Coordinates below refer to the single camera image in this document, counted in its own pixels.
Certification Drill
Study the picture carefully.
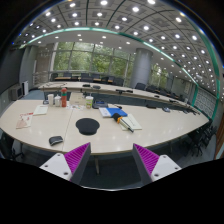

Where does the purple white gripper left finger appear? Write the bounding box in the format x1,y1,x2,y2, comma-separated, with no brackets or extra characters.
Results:
40,143,91,184

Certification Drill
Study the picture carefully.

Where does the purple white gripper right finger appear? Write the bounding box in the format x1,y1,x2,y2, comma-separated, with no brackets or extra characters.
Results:
132,144,181,185

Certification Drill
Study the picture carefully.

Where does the black computer mouse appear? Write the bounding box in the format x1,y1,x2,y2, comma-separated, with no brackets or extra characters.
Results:
49,136,63,146

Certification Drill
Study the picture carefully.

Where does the black round mouse pad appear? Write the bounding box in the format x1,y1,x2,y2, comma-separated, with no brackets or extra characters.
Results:
76,118,100,135

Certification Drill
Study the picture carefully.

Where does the white notebook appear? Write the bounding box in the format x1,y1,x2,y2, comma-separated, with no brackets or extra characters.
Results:
123,114,142,131

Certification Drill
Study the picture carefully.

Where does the black yellow handheld tool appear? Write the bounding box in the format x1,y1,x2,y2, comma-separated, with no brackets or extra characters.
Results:
112,113,134,132

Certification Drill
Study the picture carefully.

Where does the red white booklet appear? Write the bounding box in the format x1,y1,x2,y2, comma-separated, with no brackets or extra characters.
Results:
16,112,33,129

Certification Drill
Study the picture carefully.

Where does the white paper sheet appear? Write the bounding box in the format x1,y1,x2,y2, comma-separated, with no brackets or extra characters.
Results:
33,105,48,116

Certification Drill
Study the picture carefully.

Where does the dark tablet device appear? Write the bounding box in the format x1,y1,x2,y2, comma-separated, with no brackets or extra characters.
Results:
92,101,108,109

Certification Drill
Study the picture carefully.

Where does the small white jar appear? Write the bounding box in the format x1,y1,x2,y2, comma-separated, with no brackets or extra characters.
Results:
54,95,61,107

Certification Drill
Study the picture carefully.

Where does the blue folder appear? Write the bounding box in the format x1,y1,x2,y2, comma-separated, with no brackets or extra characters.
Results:
106,108,128,117

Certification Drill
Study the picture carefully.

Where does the white container green label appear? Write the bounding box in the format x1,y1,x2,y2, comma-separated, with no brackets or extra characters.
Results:
86,96,93,109

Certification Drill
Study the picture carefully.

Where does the white paper cup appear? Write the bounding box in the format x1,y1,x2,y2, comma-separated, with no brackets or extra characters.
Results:
48,94,54,106

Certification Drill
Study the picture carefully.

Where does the red bottle green cap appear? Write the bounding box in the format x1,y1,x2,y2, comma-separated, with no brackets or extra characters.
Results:
61,88,67,107

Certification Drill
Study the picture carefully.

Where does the black office chair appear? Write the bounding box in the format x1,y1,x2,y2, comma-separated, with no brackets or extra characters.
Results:
135,83,146,90

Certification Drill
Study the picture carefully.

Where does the rear curved conference table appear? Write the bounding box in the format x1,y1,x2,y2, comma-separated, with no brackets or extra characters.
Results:
39,81,199,113

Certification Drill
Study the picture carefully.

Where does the grey round pillar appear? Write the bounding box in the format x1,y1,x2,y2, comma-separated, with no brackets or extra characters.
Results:
130,48,153,88

